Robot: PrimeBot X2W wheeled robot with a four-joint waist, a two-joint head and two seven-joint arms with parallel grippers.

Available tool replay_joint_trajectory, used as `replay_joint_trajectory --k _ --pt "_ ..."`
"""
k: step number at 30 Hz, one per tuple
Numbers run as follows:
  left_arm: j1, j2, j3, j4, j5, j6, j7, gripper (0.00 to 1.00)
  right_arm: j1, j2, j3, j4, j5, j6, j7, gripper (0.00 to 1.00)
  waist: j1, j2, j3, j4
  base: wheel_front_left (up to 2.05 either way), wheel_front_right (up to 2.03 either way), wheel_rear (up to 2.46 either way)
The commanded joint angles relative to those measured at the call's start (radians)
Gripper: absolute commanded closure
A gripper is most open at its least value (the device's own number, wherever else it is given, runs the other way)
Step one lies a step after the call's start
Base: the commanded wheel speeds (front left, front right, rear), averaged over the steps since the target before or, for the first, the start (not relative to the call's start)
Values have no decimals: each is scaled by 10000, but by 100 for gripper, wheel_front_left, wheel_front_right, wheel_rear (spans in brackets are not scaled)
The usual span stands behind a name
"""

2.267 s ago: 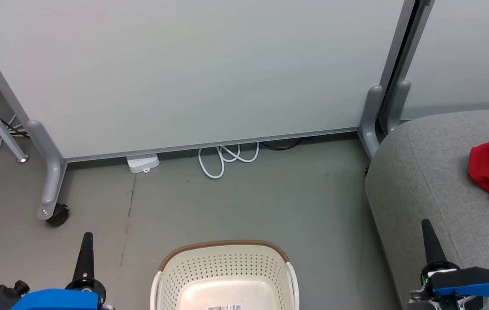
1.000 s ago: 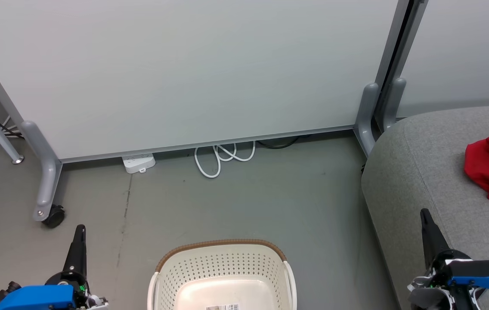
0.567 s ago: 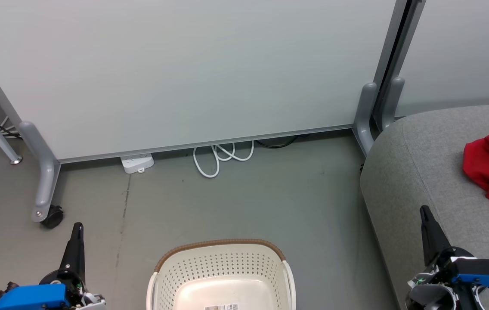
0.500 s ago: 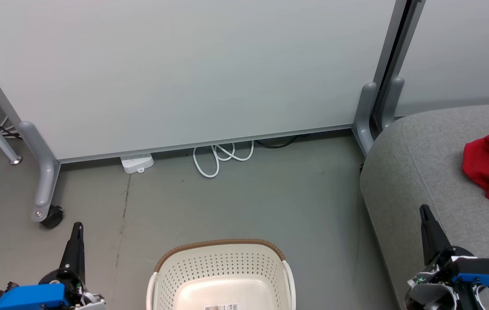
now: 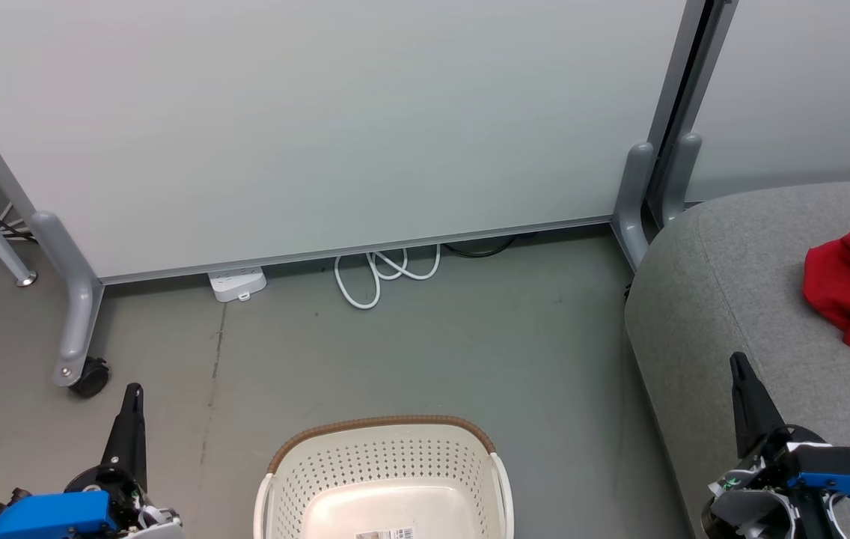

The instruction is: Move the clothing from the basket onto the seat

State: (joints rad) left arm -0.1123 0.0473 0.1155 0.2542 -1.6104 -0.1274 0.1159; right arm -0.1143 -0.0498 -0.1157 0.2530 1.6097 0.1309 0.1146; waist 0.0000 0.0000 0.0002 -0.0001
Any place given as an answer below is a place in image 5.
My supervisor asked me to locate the grey fabric sofa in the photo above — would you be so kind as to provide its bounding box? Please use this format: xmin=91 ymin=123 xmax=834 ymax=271
xmin=625 ymin=178 xmax=850 ymax=539

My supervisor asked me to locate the black caster wheel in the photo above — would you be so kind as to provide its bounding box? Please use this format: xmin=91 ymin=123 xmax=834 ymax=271
xmin=69 ymin=357 xmax=111 ymax=398

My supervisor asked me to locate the grey partition foot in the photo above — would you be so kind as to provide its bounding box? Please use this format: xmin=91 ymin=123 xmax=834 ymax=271
xmin=611 ymin=142 xmax=655 ymax=272
xmin=30 ymin=211 xmax=105 ymax=389
xmin=661 ymin=133 xmax=703 ymax=227

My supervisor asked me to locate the white partition panel grey frame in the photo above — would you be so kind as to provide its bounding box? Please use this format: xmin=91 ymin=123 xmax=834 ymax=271
xmin=0 ymin=0 xmax=710 ymax=285
xmin=649 ymin=0 xmax=850 ymax=225

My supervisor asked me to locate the white coiled power cable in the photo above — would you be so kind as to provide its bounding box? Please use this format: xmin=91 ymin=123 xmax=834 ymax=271
xmin=333 ymin=243 xmax=443 ymax=311

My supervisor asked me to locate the white power strip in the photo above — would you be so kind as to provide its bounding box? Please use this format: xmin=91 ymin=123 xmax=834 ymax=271
xmin=207 ymin=267 xmax=268 ymax=303

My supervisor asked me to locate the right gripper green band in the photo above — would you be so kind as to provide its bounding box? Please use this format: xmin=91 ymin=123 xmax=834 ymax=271
xmin=702 ymin=353 xmax=834 ymax=539

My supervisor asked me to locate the black floor cable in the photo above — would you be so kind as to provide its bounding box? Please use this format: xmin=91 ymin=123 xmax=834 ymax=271
xmin=443 ymin=233 xmax=539 ymax=260

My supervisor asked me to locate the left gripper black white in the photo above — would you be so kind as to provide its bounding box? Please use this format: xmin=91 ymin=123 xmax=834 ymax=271
xmin=64 ymin=384 xmax=185 ymax=539

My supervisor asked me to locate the white perforated basket brown rim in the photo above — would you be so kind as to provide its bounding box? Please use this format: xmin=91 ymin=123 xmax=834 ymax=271
xmin=254 ymin=415 xmax=515 ymax=539

